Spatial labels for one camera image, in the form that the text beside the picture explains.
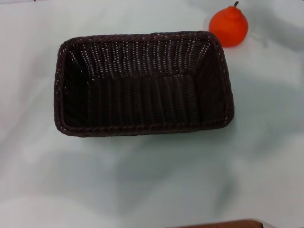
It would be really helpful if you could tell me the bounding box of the dark brown woven basket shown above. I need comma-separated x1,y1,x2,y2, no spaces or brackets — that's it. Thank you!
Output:
53,30,235,139

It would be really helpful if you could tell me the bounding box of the orange pear-shaped toy fruit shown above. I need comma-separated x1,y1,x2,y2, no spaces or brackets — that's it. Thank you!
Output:
208,1,249,48

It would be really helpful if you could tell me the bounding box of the brown rounded panel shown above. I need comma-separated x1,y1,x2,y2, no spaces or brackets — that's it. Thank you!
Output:
166,218,264,228

